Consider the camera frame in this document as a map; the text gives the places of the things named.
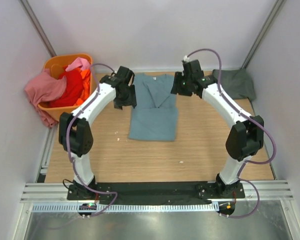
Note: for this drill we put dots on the light blue t shirt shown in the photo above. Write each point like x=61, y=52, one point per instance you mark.
x=155, y=116

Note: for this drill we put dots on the light pink t shirt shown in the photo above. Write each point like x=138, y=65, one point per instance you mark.
x=79, y=62

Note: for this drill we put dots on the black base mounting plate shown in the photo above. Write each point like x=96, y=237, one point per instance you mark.
x=168, y=193

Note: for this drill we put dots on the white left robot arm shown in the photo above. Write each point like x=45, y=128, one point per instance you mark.
x=75, y=133

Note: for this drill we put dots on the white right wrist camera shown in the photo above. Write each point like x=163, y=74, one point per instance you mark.
x=186, y=59

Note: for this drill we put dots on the slotted grey cable duct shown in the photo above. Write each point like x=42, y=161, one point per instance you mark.
x=91, y=208

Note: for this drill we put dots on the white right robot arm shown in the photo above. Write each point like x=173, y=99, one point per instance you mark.
x=245, y=138

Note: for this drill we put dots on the orange plastic basket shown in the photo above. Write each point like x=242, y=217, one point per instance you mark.
x=57, y=65

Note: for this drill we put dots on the orange t shirt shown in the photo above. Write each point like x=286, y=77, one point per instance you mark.
x=86, y=82

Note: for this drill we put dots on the grey t shirt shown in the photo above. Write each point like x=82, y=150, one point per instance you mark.
x=237, y=83

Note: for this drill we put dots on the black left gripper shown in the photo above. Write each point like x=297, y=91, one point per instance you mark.
x=131, y=101

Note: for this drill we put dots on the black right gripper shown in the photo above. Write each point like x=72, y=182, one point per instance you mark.
x=178, y=77

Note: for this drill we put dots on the aluminium frame rail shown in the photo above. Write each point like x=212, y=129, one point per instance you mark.
x=44, y=193

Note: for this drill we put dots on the red t shirt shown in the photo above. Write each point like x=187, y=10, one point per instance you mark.
x=73, y=90

